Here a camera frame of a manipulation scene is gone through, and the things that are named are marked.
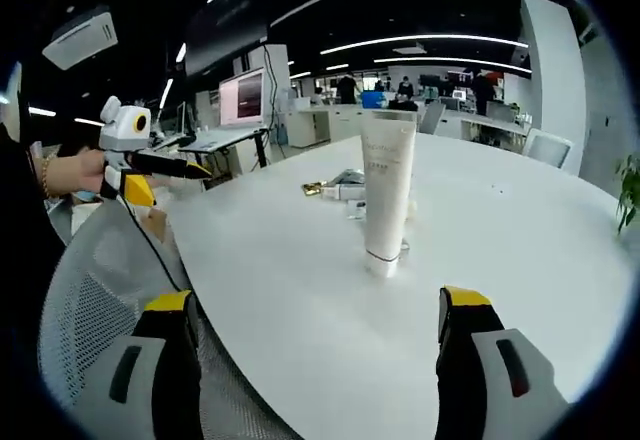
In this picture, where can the gold skincare sachet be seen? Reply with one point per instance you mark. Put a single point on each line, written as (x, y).
(314, 189)

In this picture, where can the green black skincare sachet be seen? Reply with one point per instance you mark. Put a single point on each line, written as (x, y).
(350, 178)

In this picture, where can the computer monitor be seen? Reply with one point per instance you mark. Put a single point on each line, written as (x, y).
(242, 97)

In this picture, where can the white desk black legs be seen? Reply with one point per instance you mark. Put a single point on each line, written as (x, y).
(220, 136)

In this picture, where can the potted green plant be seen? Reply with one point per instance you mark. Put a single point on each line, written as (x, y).
(627, 185)

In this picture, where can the blue crate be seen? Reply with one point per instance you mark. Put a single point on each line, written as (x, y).
(372, 99)

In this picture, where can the grey mesh office chair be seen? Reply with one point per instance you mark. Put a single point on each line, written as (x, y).
(85, 285)

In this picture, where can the person's left hand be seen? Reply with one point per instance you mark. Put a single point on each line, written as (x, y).
(85, 172)

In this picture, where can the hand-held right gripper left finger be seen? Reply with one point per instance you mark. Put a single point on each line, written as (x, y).
(150, 385)

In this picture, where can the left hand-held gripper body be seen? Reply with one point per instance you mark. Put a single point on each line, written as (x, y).
(120, 130)

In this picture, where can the white low cabinets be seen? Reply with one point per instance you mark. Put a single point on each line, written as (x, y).
(312, 127)

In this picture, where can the white skincare tube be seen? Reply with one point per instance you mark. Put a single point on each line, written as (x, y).
(387, 185)

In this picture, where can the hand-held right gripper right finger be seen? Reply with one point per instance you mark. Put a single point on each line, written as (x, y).
(480, 385)

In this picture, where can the pale office desk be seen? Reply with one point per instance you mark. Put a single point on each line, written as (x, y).
(480, 122)

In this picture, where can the ceiling air conditioner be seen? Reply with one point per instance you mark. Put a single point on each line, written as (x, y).
(80, 37)

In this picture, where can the white office chair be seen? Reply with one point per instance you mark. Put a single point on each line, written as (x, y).
(547, 147)

